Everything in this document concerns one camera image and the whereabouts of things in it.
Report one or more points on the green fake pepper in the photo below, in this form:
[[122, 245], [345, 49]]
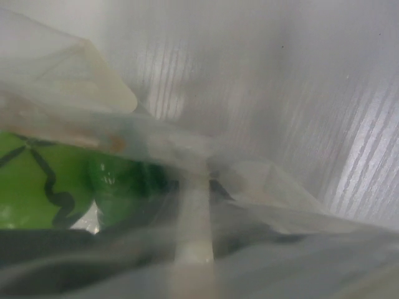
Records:
[[130, 194]]

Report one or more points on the green fake melon ball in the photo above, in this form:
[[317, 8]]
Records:
[[44, 185]]

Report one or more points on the clear zip top bag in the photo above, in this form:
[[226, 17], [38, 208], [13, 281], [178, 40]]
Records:
[[241, 228]]

